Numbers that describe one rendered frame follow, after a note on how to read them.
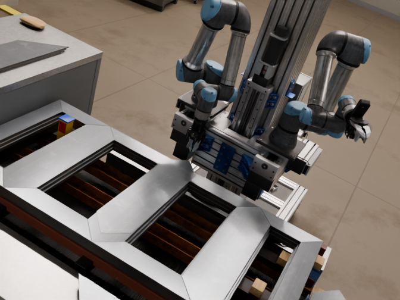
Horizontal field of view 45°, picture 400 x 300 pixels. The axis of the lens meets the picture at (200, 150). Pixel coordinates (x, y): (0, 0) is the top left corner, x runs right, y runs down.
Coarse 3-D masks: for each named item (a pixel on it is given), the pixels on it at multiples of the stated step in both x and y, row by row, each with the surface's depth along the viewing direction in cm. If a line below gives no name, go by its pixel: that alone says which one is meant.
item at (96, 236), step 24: (48, 120) 249; (0, 144) 222; (120, 144) 248; (72, 168) 222; (0, 192) 200; (192, 192) 238; (48, 216) 192; (96, 216) 199; (96, 240) 188; (120, 240) 191; (264, 240) 222; (288, 240) 225; (120, 264) 184; (288, 264) 210
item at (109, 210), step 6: (108, 204) 207; (102, 210) 203; (108, 210) 204; (114, 210) 205; (120, 210) 206; (108, 216) 201; (114, 216) 202; (120, 216) 203; (126, 216) 204; (120, 222) 200; (126, 222) 201; (132, 222) 202; (138, 222) 203; (126, 228) 198; (132, 228) 199
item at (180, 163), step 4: (168, 160) 247; (172, 160) 248; (176, 160) 249; (180, 160) 250; (176, 164) 246; (180, 164) 247; (184, 164) 248; (188, 164) 249; (184, 168) 245; (188, 168) 246; (192, 168) 247; (192, 172) 244
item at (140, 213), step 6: (114, 198) 211; (120, 198) 212; (126, 198) 213; (114, 204) 208; (120, 204) 209; (126, 204) 210; (132, 204) 211; (126, 210) 207; (132, 210) 208; (138, 210) 209; (144, 210) 210; (132, 216) 205; (138, 216) 206; (144, 216) 207; (150, 216) 208
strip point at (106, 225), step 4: (96, 212) 200; (100, 216) 199; (104, 216) 200; (100, 220) 197; (104, 220) 198; (108, 220) 199; (100, 224) 195; (104, 224) 196; (108, 224) 197; (112, 224) 197; (116, 224) 198; (100, 228) 194; (104, 228) 194; (108, 228) 195; (112, 228) 196; (116, 228) 196; (120, 228) 197; (124, 228) 198; (100, 232) 192; (104, 232) 192; (108, 232) 193; (112, 232) 194; (116, 232) 194; (120, 232) 195; (124, 232) 196; (128, 232) 196
